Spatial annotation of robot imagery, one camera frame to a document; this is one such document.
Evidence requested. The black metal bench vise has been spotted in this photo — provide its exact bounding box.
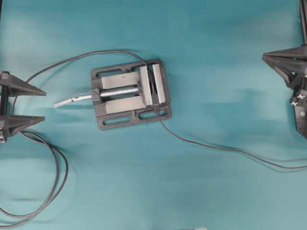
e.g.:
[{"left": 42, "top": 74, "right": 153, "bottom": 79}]
[{"left": 53, "top": 59, "right": 173, "bottom": 131}]

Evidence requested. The black cable with female connector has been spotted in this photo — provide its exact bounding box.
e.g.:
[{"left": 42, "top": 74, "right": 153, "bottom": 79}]
[{"left": 0, "top": 49, "right": 147, "bottom": 228}]

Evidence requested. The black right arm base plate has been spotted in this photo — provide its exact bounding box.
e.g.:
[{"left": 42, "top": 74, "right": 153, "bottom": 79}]
[{"left": 294, "top": 106, "right": 307, "bottom": 138}]

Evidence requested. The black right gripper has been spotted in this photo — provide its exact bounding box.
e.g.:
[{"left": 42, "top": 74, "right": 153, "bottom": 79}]
[{"left": 262, "top": 46, "right": 307, "bottom": 108}]

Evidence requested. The black aluminium frame rail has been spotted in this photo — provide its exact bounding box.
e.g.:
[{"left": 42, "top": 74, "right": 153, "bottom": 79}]
[{"left": 299, "top": 0, "right": 307, "bottom": 45}]

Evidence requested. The black USB cable with plug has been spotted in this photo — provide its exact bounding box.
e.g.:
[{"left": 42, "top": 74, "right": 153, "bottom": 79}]
[{"left": 151, "top": 92, "right": 307, "bottom": 170}]

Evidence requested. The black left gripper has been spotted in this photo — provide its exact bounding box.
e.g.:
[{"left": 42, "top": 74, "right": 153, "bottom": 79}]
[{"left": 0, "top": 71, "right": 47, "bottom": 143}]

